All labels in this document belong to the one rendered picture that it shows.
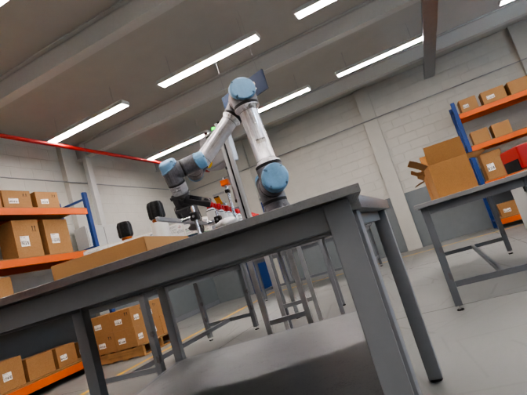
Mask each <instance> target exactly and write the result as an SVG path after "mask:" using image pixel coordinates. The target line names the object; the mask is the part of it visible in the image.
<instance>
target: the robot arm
mask: <svg viewBox="0 0 527 395"><path fill-rule="evenodd" d="M228 92H229V97H228V105H227V108H226V110H225V111H224V112H223V117H222V119H221V120H220V122H219V124H218V125H217V126H216V127H215V129H214V130H213V132H212V133H211V135H210V136H209V138H208V139H207V140H206V142H205V143H204V145H203V146H202V148H201V149H200V151H199V152H197V153H193V154H191V155H189V156H187V157H185V158H182V159H180V160H179V161H176V160H175V159H174V158H170V159H166V160H164V161H163V162H161V163H160V164H159V168H160V171H161V173H162V175H163V177H164V179H165V181H166V183H167V185H168V187H169V190H170V192H171V194H172V196H171V198H170V201H172V202H173V204H174V205H175V209H174V211H175V210H176V211H175V213H176V216H177V218H178V219H184V218H187V217H189V214H190V213H192V211H191V206H192V205H193V206H194V210H195V211H196V212H198V213H199V215H200V219H199V220H198V221H202V216H201V213H200V211H199V209H198V206H197V205H199V206H205V207H210V205H211V202H212V198H208V197H199V196H194V195H189V193H190V191H189V190H188V187H187V184H186V182H185V180H184V177H185V176H187V177H188V178H189V180H190V181H193V182H198V181H200V180H201V179H202V177H203V176H204V172H205V171H206V169H207V168H208V167H209V165H210V163H211V162H212V161H213V159H214V158H215V156H216V155H217V153H218V152H219V150H220V149H221V147H222V146H223V145H224V143H225V142H226V140H227V138H228V137H229V136H230V134H231V133H232V132H233V130H234V128H235V127H236V125H240V124H241V123H242V124H243V126H244V129H245V132H246V135H247V136H248V139H249V143H250V145H251V148H252V150H253V153H254V156H255V159H256V162H257V166H256V172H257V176H256V178H255V182H256V187H257V190H258V192H259V195H260V199H261V201H262V204H263V208H264V212H269V211H271V210H275V209H277V208H281V207H284V206H286V205H290V203H289V202H288V199H287V197H286V195H285V191H284V189H285V188H286V186H287V184H288V181H289V174H288V171H287V169H286V168H285V166H283V165H282V162H281V159H280V158H276V157H275V154H274V151H273V148H272V146H271V142H270V140H269V138H268V136H267V132H266V130H265V128H264V124H263V122H262V119H261V117H260V113H259V111H258V107H259V105H260V104H259V101H258V99H257V97H256V87H255V85H254V83H253V81H252V80H250V79H248V78H244V77H240V78H236V79H235V80H233V81H232V82H231V83H230V86H229V89H228Z"/></svg>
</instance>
